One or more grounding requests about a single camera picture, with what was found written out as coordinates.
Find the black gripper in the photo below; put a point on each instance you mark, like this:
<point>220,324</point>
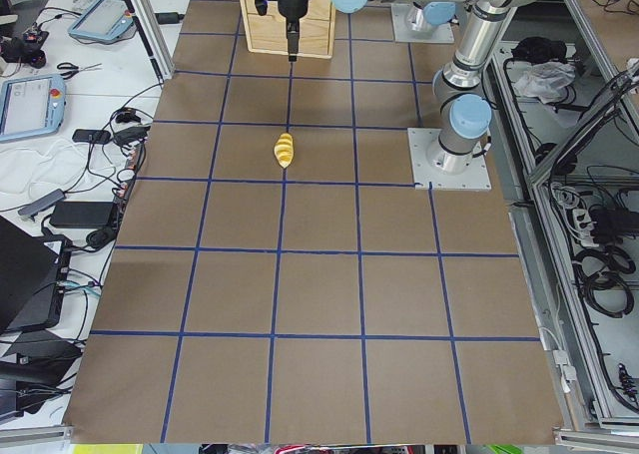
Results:
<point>294,6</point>

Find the black smartphone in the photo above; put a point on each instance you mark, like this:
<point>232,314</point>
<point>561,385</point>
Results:
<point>91,136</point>

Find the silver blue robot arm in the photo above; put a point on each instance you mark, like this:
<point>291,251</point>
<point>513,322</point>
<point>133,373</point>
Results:
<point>465,115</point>
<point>434,13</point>

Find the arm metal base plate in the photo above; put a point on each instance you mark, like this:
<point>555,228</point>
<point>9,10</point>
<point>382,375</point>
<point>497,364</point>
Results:
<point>433,168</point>
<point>404,33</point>

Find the crumpled white cloth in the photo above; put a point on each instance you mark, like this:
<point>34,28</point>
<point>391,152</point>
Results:
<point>548,82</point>

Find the blue teach pendant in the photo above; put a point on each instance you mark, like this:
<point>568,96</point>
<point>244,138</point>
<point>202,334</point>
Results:
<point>32,107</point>
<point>104,22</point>

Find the black scissors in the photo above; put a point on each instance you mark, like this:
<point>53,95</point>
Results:
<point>69,70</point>

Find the aluminium frame post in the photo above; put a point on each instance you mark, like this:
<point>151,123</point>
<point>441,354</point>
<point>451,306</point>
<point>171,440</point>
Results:
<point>152,38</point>

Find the yellow toy bread roll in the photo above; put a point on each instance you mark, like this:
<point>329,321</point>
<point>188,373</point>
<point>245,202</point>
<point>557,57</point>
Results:
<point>284,150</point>

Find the blue teach pendant lower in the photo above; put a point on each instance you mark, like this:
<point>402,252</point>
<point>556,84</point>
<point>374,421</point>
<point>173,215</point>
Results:
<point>32,107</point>

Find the light wooden drawer cabinet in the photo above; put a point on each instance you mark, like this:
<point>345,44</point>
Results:
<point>268,31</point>

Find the blue teach pendant upper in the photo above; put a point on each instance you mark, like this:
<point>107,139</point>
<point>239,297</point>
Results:
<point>104,22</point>

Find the black laptop computer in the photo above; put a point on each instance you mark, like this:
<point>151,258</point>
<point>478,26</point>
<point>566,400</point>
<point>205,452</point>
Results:
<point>32,271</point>

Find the black power adapter brick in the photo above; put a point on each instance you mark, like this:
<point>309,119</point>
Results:
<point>69,214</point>

